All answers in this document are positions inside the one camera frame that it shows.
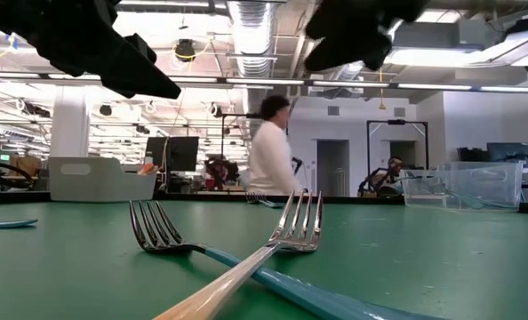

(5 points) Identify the grey door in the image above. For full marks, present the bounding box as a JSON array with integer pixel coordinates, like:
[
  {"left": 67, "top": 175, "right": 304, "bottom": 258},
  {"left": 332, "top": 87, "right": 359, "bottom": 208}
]
[
  {"left": 316, "top": 139, "right": 351, "bottom": 197},
  {"left": 388, "top": 140, "right": 419, "bottom": 179}
]

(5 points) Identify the clear plastic bin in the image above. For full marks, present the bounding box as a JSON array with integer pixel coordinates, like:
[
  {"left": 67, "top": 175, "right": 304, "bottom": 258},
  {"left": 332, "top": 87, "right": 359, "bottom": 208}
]
[{"left": 399, "top": 161, "right": 524, "bottom": 212}]

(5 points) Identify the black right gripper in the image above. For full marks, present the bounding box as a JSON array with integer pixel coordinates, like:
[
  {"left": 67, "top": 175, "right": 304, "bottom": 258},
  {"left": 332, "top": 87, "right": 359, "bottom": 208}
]
[{"left": 305, "top": 0, "right": 430, "bottom": 73}]

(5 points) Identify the silver ventilation duct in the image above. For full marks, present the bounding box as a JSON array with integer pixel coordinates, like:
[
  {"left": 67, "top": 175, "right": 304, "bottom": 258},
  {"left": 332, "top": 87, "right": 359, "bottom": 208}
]
[
  {"left": 225, "top": 0, "right": 277, "bottom": 155},
  {"left": 330, "top": 57, "right": 425, "bottom": 97}
]

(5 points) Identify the blue handled fork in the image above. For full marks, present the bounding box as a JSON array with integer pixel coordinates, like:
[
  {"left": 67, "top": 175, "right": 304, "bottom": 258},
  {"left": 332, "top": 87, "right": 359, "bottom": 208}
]
[
  {"left": 244, "top": 191, "right": 269, "bottom": 206},
  {"left": 128, "top": 199, "right": 452, "bottom": 320},
  {"left": 0, "top": 218, "right": 39, "bottom": 230},
  {"left": 252, "top": 194, "right": 285, "bottom": 209}
]

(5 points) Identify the black background rig frame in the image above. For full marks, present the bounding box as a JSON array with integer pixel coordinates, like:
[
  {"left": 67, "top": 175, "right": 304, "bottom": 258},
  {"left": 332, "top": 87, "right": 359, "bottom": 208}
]
[
  {"left": 220, "top": 113, "right": 265, "bottom": 190},
  {"left": 365, "top": 118, "right": 429, "bottom": 188}
]

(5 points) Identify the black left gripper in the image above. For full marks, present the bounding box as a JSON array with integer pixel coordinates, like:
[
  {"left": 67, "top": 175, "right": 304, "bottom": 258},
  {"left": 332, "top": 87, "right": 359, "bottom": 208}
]
[{"left": 28, "top": 0, "right": 182, "bottom": 100}]

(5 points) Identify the cardboard box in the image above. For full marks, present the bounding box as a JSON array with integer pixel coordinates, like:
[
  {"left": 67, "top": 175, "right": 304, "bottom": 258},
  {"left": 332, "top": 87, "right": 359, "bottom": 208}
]
[{"left": 8, "top": 155, "right": 43, "bottom": 178}]

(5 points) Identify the black monitor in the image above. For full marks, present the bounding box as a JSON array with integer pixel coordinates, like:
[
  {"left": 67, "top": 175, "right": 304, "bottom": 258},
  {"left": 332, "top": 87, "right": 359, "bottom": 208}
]
[
  {"left": 144, "top": 135, "right": 201, "bottom": 173},
  {"left": 485, "top": 141, "right": 528, "bottom": 188}
]

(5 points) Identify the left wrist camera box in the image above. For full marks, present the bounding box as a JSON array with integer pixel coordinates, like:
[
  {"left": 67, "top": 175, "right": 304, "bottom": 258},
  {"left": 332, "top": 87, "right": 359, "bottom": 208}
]
[{"left": 124, "top": 32, "right": 159, "bottom": 63}]

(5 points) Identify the white round column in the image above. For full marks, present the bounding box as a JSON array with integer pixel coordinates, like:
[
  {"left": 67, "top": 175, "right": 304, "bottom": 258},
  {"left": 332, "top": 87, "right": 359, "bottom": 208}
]
[{"left": 49, "top": 100, "right": 91, "bottom": 159}]

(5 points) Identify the white plastic bin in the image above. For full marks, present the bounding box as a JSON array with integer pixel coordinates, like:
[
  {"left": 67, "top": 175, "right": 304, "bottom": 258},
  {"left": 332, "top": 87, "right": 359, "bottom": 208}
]
[{"left": 47, "top": 156, "right": 158, "bottom": 204}]

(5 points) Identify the frame bar with light strips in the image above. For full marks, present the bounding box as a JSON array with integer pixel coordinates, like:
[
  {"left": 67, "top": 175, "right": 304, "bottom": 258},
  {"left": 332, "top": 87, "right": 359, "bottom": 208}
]
[{"left": 0, "top": 70, "right": 528, "bottom": 94}]

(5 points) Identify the black ceiling fixture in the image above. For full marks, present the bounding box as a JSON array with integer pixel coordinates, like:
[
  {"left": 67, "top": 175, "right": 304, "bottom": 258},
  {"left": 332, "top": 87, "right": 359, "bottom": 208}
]
[{"left": 173, "top": 38, "right": 197, "bottom": 63}]

